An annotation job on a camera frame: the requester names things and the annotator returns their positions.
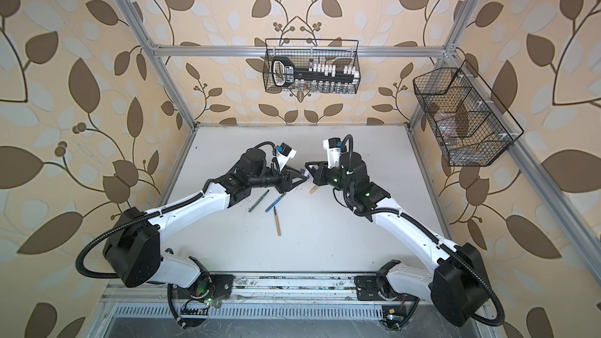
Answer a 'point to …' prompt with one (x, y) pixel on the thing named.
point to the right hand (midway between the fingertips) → (307, 167)
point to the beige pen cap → (314, 189)
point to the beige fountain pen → (277, 223)
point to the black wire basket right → (471, 127)
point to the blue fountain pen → (273, 204)
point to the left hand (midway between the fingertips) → (303, 173)
